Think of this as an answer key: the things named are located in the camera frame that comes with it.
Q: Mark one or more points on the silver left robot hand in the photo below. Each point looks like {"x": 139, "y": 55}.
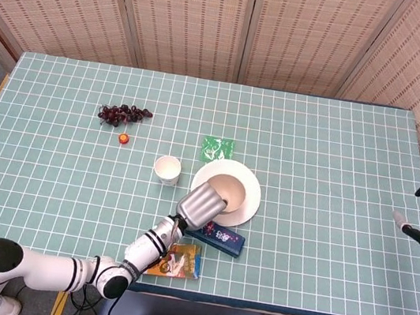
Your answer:
{"x": 202, "y": 206}

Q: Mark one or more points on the beige bowl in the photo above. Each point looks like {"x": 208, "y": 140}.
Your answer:
{"x": 233, "y": 190}

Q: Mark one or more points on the white paper cup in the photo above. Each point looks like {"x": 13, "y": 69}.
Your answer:
{"x": 167, "y": 170}

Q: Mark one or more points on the white paper plate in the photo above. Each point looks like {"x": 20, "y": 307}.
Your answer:
{"x": 252, "y": 196}

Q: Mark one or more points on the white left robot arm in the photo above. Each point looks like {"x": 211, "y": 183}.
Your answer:
{"x": 48, "y": 268}

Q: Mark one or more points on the dark blue long box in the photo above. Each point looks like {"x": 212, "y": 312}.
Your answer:
{"x": 228, "y": 242}

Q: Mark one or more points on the green sachet packet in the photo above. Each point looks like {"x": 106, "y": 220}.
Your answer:
{"x": 215, "y": 148}

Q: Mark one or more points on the green checked tablecloth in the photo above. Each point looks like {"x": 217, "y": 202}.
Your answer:
{"x": 304, "y": 220}

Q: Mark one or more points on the dark red grape bunch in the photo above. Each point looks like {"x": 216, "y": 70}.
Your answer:
{"x": 121, "y": 113}

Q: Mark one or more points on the bamboo folding screen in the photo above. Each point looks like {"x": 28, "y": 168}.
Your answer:
{"x": 196, "y": 15}

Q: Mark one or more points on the white shoe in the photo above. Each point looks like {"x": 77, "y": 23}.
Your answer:
{"x": 6, "y": 307}

